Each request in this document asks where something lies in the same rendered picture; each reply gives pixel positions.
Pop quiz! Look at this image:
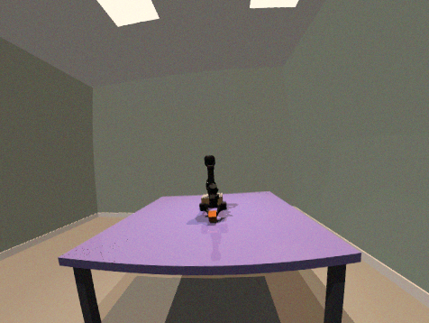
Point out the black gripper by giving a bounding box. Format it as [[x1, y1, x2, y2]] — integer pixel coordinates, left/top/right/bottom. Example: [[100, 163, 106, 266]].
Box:
[[199, 201, 227, 216]]

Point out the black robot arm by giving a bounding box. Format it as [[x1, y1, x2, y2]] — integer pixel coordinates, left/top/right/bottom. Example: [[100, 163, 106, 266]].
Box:
[[205, 155, 219, 203]]

